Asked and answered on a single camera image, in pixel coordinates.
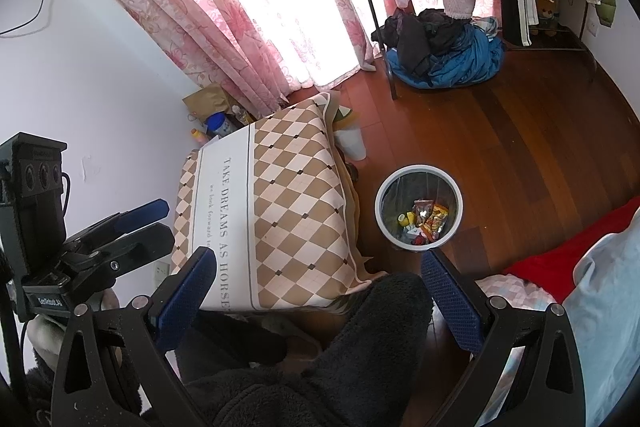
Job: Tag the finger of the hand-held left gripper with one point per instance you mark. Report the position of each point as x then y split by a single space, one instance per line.
145 209
145 237

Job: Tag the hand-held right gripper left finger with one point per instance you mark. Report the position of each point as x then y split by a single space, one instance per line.
187 287

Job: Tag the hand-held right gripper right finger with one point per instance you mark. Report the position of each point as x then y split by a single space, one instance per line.
450 297

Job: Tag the small yellow object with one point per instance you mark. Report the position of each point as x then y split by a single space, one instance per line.
406 220

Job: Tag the clear snack packet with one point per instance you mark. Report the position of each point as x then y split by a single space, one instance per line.
423 211

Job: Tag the white round trash bin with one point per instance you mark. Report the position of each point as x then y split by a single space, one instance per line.
395 199

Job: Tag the small orange bottle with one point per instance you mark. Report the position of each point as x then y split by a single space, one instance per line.
198 136

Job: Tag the blue lid bottle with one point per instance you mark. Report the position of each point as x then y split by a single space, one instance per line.
220 124

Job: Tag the person's dark fleece leg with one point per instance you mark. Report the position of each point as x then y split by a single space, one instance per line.
350 357

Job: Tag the brown paper bag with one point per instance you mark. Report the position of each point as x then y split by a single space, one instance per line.
205 102

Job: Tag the red blanket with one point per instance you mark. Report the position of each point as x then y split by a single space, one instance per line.
575 252

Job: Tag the checkered tablecloth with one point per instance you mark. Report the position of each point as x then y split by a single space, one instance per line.
295 207

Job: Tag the clear plastic bottle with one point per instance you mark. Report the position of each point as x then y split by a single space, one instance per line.
241 115

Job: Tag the light blue pillow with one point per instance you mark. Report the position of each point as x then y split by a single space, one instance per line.
610 332

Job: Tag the white plastic container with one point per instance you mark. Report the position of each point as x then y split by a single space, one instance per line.
351 143

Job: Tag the pink floral curtain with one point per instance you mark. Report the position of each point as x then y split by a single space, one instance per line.
200 7

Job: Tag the pile of blue black clothes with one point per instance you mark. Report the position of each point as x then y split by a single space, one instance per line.
470 62

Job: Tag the black clothes rack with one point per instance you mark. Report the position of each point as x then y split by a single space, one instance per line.
387 67

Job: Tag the white wall socket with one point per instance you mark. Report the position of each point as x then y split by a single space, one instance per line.
162 270

